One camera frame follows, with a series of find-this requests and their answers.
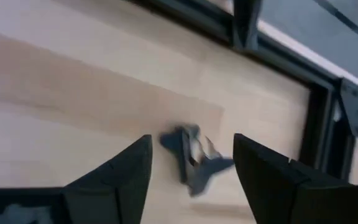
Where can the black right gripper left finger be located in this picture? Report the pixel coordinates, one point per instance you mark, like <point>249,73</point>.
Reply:
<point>113,193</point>

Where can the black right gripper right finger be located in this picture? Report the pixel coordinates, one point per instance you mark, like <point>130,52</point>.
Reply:
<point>284,193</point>

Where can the black staple remover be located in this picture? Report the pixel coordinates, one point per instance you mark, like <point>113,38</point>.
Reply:
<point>194,174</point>

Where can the black metal table frame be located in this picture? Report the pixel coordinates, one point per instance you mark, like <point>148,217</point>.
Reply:
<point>319,124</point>

